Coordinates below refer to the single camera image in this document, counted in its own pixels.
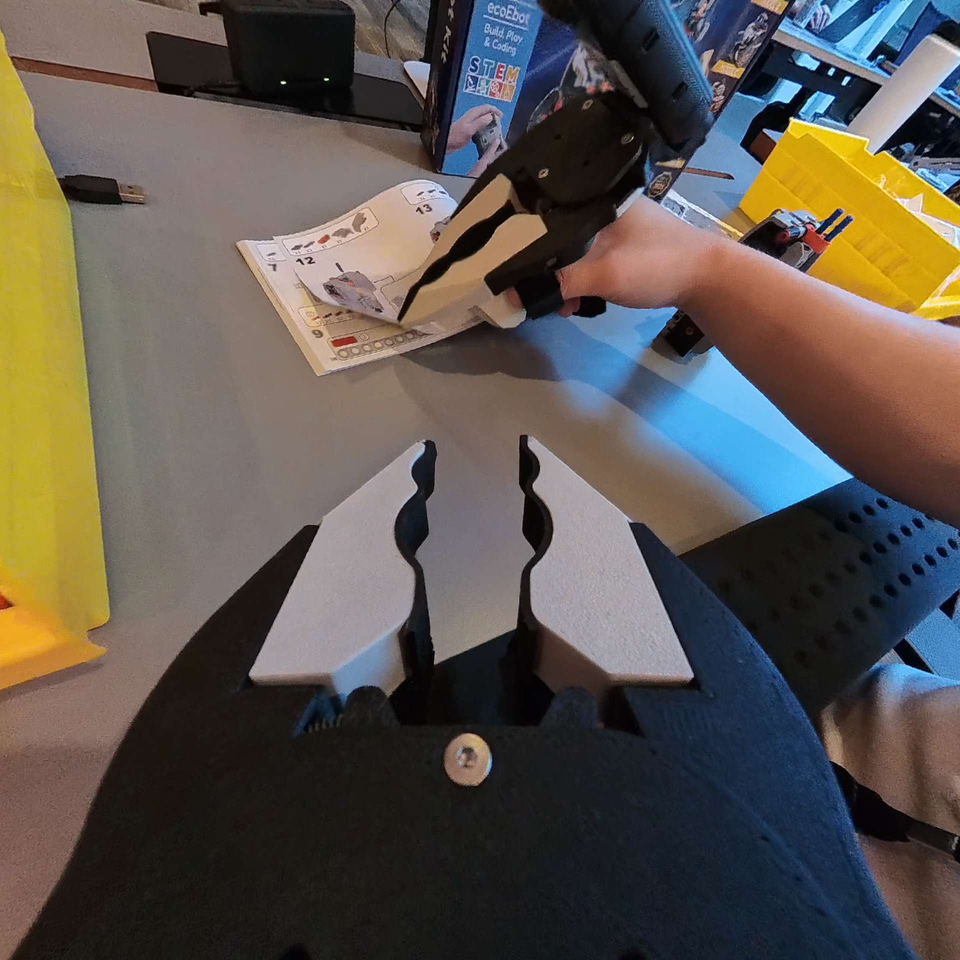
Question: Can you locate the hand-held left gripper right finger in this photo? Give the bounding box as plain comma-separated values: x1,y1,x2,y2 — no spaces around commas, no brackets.
519,435,696,696

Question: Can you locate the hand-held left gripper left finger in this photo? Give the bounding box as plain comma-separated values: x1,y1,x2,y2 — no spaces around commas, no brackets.
249,441,438,700

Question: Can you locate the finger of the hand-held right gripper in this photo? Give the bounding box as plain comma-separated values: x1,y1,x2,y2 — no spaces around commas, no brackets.
397,213,552,327
408,159,526,299

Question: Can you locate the white instruction booklet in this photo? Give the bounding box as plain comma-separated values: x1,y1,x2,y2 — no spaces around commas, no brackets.
236,180,496,376

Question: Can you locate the grey building block model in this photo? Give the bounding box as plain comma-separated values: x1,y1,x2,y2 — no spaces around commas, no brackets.
651,208,856,361

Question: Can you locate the person's right forearm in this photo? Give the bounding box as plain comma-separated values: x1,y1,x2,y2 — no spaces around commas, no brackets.
690,232,960,526

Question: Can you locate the grey desk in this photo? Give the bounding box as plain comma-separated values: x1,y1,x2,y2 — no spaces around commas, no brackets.
0,71,852,807

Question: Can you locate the person's right hand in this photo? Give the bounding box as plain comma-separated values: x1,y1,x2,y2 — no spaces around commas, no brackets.
555,195,740,312

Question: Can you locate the blue toy robot kit box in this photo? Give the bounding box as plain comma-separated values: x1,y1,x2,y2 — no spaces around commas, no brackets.
420,0,796,204

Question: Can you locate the black charger box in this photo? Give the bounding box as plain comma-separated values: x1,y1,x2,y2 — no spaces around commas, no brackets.
221,0,357,97

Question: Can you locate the yellow plastic bin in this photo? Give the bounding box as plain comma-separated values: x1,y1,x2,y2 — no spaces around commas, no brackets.
0,30,112,691
738,118,960,320

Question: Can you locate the black flat pad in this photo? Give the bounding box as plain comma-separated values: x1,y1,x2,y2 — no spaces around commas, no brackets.
146,31,425,130

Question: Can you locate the white paper roll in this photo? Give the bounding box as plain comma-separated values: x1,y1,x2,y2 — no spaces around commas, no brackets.
851,33,960,155

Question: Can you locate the black USB plug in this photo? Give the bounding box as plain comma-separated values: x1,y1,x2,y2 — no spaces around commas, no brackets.
58,174,146,207

